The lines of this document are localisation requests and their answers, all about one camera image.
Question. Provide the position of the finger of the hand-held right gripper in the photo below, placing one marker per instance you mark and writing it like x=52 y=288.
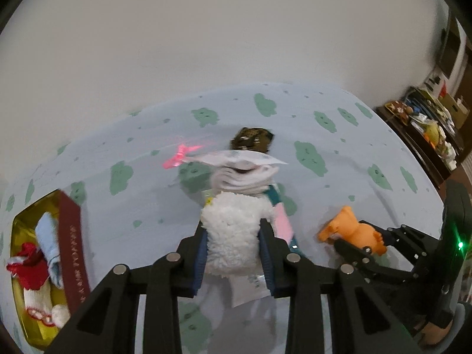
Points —
x=357 y=256
x=402 y=238

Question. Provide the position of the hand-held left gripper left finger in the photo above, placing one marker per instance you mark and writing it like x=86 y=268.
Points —
x=197 y=261

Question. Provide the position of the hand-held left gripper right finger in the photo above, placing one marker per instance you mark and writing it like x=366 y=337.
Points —
x=266 y=265

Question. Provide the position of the orange plush toy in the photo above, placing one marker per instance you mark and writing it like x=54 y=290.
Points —
x=343 y=226

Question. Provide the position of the pink and white wipes packet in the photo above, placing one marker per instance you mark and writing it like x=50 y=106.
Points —
x=284 y=228

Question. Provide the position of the white fluffy sock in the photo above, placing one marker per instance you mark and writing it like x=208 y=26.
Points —
x=232 y=228

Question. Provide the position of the grey white striped sock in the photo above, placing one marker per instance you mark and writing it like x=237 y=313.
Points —
x=239 y=180

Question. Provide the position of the pink pouch with pink loop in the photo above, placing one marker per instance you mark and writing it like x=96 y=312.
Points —
x=236 y=158

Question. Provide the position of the red tin box gold inside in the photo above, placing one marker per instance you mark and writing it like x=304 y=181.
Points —
x=73 y=243

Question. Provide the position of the light blue towel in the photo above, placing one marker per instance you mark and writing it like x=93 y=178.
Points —
x=48 y=239

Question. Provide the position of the white sock with red trim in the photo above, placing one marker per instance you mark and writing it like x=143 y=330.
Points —
x=37 y=298

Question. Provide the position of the person's right hand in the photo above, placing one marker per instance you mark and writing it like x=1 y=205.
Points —
x=438 y=333

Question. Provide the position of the cluttered dark side shelf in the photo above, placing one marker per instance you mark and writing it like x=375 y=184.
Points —
x=424 y=125

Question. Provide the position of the dark brown patterned pouch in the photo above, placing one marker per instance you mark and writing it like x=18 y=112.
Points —
x=252 y=138

